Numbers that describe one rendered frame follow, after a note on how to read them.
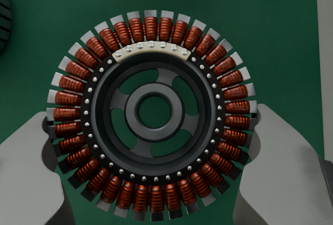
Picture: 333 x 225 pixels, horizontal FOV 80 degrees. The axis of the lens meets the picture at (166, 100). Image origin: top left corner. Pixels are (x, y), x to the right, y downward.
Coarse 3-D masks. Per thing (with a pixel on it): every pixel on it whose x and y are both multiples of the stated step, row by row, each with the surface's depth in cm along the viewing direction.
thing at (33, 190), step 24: (0, 144) 8; (24, 144) 8; (48, 144) 9; (0, 168) 7; (24, 168) 7; (48, 168) 8; (0, 192) 6; (24, 192) 6; (48, 192) 6; (0, 216) 6; (24, 216) 6; (48, 216) 6; (72, 216) 7
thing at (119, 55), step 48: (96, 48) 10; (144, 48) 10; (192, 48) 11; (48, 96) 10; (96, 96) 11; (144, 96) 11; (240, 96) 10; (96, 144) 10; (144, 144) 12; (192, 144) 12; (240, 144) 10; (96, 192) 10; (144, 192) 10; (192, 192) 10
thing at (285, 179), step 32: (256, 128) 9; (288, 128) 9; (256, 160) 8; (288, 160) 8; (256, 192) 6; (288, 192) 6; (320, 192) 6; (256, 224) 6; (288, 224) 6; (320, 224) 6
